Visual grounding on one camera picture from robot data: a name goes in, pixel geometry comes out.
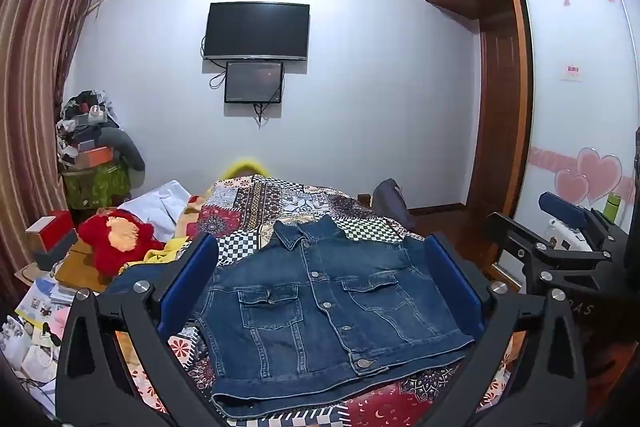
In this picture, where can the yellow pillow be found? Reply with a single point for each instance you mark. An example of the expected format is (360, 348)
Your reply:
(245, 168)

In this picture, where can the wooden wardrobe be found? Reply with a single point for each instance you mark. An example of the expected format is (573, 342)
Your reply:
(480, 7)

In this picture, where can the red plush toy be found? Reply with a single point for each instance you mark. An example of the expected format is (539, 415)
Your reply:
(117, 244)

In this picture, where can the blue denim jacket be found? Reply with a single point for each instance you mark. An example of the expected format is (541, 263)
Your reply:
(320, 307)

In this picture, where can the yellow cloth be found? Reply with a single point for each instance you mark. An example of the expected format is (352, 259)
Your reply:
(167, 252)

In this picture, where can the large black wall television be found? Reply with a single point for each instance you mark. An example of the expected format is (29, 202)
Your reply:
(257, 31)

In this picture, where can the orange box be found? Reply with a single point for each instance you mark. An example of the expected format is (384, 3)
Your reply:
(94, 156)

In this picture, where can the wooden nightstand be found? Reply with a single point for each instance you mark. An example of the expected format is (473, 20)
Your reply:
(80, 267)

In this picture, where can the heap of papers and bags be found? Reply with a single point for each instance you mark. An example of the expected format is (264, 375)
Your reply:
(35, 337)

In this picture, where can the green bottle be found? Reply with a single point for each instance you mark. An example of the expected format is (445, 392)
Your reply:
(611, 208)

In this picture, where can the small black wall monitor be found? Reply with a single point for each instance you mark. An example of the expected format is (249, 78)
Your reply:
(253, 82)

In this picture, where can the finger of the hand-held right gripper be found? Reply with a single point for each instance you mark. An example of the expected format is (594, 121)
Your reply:
(562, 209)
(532, 252)

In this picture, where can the white appliance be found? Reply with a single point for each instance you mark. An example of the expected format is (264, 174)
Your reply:
(567, 237)

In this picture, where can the red box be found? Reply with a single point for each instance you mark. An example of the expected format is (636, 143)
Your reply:
(52, 229)

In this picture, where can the green patterned cloth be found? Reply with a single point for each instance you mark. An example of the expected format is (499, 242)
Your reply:
(97, 187)

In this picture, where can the white pillow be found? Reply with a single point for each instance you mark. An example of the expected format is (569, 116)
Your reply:
(157, 207)

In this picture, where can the patchwork printed blanket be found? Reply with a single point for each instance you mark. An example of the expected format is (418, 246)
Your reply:
(310, 217)

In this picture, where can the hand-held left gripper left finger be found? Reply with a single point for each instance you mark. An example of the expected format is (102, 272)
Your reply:
(192, 279)

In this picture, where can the white heart-print sliding door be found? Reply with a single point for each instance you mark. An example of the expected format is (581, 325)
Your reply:
(580, 82)

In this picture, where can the pile of clothes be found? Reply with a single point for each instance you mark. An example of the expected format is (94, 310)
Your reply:
(95, 132)

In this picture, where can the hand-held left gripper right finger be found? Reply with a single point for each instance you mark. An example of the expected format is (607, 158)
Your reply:
(455, 279)

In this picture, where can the dark backpack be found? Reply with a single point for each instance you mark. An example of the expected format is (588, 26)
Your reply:
(392, 202)

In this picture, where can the white door sticker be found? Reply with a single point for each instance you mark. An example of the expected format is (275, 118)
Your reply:
(571, 72)

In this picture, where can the striped brown curtain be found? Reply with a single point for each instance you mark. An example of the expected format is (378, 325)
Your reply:
(35, 107)

